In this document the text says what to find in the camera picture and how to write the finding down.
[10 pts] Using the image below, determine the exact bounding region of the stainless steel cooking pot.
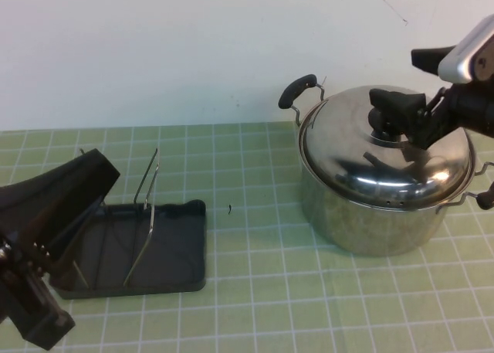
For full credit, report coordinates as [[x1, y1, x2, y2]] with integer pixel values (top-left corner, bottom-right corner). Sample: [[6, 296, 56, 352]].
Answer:
[[277, 73, 494, 258]]

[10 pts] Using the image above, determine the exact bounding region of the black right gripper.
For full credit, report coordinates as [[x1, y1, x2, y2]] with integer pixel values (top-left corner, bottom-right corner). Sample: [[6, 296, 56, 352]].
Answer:
[[368, 85, 465, 151]]

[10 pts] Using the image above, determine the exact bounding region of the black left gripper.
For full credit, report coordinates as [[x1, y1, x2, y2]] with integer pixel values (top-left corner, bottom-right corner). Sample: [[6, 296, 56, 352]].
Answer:
[[0, 149, 120, 277]]

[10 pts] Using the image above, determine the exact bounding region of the stainless steel pot lid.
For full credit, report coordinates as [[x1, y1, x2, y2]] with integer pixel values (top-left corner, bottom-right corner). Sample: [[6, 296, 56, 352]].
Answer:
[[300, 84, 474, 211]]

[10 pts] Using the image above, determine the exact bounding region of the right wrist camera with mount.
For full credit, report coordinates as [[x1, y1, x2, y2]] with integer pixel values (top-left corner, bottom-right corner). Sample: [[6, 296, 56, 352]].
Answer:
[[411, 15, 494, 84]]

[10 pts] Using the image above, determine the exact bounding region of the dark grey lid rack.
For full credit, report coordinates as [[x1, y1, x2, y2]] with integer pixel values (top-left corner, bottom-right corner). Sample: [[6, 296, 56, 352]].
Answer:
[[49, 147, 208, 300]]

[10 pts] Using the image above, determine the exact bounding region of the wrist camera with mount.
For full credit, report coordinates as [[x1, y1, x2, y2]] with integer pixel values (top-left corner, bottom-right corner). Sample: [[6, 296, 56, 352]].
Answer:
[[0, 271, 76, 350], [411, 15, 494, 84]]

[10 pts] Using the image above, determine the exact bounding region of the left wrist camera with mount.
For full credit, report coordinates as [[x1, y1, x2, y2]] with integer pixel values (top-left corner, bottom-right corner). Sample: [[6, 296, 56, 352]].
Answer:
[[0, 271, 76, 350]]

